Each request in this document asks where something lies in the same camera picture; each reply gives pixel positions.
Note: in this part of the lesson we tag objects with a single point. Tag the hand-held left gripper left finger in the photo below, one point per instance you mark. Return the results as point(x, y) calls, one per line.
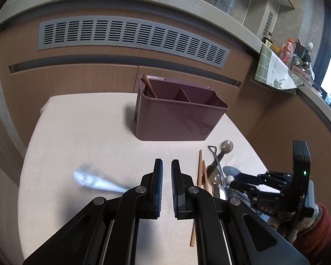
point(160, 187)

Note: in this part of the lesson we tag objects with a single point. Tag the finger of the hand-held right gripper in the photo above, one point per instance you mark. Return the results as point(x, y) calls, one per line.
point(244, 176)
point(241, 187)

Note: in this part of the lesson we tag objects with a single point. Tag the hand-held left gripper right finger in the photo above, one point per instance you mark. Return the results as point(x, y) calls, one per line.
point(174, 187)

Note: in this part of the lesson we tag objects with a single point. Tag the blue spoon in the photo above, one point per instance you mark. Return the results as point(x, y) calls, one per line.
point(230, 170)

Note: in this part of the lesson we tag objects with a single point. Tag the wooden chopstick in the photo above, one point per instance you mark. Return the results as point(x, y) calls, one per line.
point(205, 176)
point(199, 168)

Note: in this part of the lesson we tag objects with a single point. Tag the grey plastic spoon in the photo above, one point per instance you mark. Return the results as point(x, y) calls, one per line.
point(226, 146)

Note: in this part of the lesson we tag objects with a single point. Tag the metal shovel spoon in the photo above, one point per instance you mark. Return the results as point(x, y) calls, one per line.
point(213, 150)

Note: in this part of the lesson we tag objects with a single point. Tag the purple utensil caddy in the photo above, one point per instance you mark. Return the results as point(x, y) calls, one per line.
point(168, 121)

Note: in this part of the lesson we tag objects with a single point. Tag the wooden spoon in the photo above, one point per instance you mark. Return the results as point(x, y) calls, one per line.
point(149, 85)

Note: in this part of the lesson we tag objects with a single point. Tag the person's right hand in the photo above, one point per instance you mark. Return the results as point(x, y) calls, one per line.
point(317, 234)

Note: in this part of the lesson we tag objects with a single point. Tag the small grey vent grille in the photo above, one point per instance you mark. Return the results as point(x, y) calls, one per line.
point(260, 84)

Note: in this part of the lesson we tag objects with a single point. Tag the white tablecloth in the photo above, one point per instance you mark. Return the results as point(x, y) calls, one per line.
point(85, 143)

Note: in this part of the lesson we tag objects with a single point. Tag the green checked cloth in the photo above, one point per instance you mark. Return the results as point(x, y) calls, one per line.
point(264, 63)

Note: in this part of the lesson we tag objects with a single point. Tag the red snack bag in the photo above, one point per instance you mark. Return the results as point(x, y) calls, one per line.
point(286, 51)

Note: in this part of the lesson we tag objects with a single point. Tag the black box with yellow label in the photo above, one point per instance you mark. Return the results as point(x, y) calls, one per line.
point(267, 42)

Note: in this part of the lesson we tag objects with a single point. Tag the wooden cabinet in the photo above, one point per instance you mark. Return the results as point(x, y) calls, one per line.
point(71, 82)

